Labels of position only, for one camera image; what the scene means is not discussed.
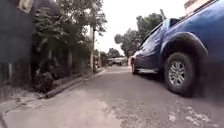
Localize pale vehicle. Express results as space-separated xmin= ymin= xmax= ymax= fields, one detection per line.
xmin=107 ymin=56 xmax=128 ymax=67

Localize pole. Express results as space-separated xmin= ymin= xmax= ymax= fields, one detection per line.
xmin=89 ymin=24 xmax=97 ymax=73

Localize group of tall trees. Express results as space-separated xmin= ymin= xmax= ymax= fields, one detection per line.
xmin=114 ymin=9 xmax=168 ymax=58

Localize grey concrete road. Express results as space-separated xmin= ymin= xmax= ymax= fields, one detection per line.
xmin=0 ymin=64 xmax=224 ymax=128

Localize concrete kerb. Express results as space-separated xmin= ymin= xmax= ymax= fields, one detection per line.
xmin=0 ymin=68 xmax=108 ymax=111

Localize leafy trees beside kerb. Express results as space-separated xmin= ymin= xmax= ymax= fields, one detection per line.
xmin=31 ymin=0 xmax=108 ymax=94

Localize blue pickup truck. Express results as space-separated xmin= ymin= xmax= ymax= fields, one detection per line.
xmin=128 ymin=0 xmax=224 ymax=98

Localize dark fence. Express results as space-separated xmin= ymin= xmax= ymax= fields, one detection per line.
xmin=0 ymin=0 xmax=38 ymax=89

